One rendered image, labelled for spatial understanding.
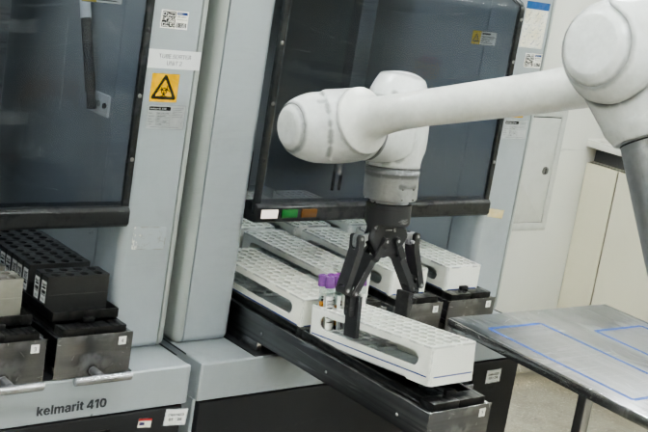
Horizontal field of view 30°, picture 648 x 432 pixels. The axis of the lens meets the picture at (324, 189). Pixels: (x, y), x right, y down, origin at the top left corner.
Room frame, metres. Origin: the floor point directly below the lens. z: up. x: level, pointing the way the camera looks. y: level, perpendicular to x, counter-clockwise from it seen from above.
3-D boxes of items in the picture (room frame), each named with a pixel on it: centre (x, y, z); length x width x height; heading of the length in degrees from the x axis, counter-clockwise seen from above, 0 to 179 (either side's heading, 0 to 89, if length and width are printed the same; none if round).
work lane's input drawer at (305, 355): (2.00, -0.05, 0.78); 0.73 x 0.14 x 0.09; 40
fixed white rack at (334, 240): (2.42, -0.10, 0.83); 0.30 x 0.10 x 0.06; 40
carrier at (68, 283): (1.89, 0.37, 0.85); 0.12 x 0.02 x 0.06; 131
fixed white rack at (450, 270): (2.52, -0.22, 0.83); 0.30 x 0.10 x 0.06; 40
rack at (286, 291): (2.14, 0.06, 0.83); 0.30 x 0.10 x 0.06; 40
